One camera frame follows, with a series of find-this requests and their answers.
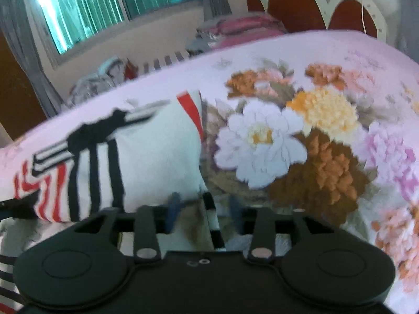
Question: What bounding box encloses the striped knit sweater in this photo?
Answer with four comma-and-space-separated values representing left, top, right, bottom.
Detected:
1, 91, 219, 313

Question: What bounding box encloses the crumpled grey clothes pile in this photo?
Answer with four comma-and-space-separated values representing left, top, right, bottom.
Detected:
63, 56, 128, 109

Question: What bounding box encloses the stack of folded pink clothes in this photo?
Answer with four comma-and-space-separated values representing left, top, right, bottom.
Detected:
186, 12, 287, 56

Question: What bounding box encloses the brown wooden door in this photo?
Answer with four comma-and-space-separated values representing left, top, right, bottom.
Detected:
0, 34, 46, 140

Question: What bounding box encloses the pink floral bedsheet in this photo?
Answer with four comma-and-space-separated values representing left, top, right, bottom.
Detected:
1, 31, 418, 313

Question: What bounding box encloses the left grey curtain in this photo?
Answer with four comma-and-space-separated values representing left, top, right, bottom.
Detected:
1, 0, 63, 118

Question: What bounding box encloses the grey white striped pillow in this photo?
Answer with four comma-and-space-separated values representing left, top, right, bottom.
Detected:
137, 50, 191, 77

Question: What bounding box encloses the window with green blinds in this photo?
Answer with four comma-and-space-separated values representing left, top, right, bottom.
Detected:
28, 0, 202, 69

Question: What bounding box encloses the red white headboard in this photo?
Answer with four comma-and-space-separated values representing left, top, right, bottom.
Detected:
246, 0, 388, 42

